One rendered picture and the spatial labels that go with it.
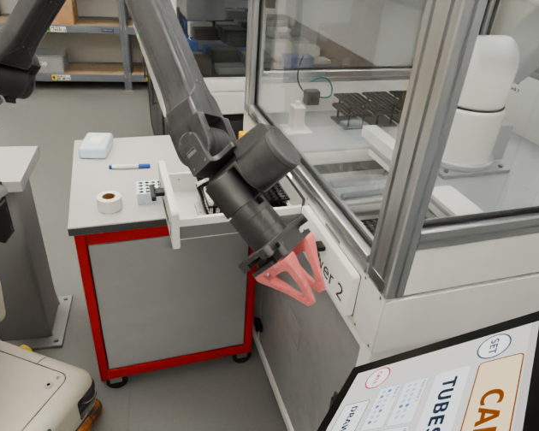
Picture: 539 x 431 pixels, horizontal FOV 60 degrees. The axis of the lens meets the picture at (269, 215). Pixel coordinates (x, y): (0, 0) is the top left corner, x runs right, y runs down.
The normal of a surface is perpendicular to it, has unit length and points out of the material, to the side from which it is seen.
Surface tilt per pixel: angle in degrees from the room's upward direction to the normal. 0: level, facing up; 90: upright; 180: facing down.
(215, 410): 0
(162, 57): 65
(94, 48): 90
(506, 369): 50
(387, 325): 90
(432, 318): 90
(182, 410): 0
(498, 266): 90
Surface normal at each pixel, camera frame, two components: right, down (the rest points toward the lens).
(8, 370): 0.07, -0.84
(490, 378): -0.61, -0.79
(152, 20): -0.48, 0.01
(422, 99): -0.95, 0.11
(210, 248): 0.30, 0.52
